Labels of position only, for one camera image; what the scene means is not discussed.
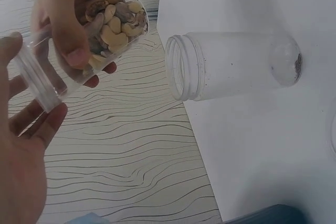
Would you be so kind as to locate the person's left hand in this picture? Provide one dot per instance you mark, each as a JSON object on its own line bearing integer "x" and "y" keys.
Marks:
{"x": 21, "y": 171}

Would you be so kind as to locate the person's right hand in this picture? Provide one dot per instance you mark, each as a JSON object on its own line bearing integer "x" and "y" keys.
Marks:
{"x": 63, "y": 3}

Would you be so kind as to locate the clear plastic jar with nuts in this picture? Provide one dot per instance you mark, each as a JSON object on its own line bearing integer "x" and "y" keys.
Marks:
{"x": 52, "y": 82}

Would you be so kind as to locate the pile of mixed nuts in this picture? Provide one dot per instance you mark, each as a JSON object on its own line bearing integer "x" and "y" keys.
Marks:
{"x": 115, "y": 30}

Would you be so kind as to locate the light blue object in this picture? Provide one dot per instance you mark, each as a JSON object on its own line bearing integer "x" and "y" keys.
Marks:
{"x": 86, "y": 216}

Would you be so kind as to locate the empty clear plastic jar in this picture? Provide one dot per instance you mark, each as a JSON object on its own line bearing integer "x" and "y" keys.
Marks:
{"x": 236, "y": 64}

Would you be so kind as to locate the white mat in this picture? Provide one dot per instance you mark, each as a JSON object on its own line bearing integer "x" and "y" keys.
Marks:
{"x": 249, "y": 142}

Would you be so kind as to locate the dark grey object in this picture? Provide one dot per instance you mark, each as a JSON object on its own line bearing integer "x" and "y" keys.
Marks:
{"x": 283, "y": 218}

